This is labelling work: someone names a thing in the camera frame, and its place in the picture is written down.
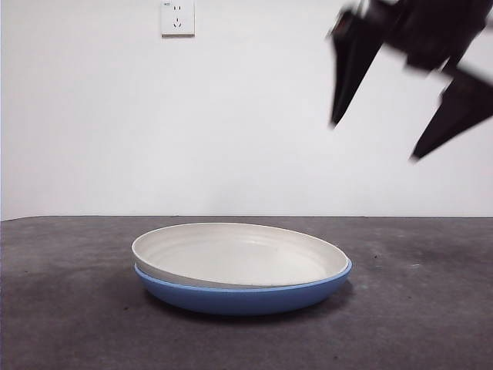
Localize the white round plate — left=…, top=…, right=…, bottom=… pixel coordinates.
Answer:
left=130, top=222, right=350, bottom=290

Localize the blue round plate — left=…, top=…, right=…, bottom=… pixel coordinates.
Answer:
left=133, top=260, right=354, bottom=318

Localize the white wall socket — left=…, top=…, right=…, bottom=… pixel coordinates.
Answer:
left=160, top=0, right=196, bottom=39

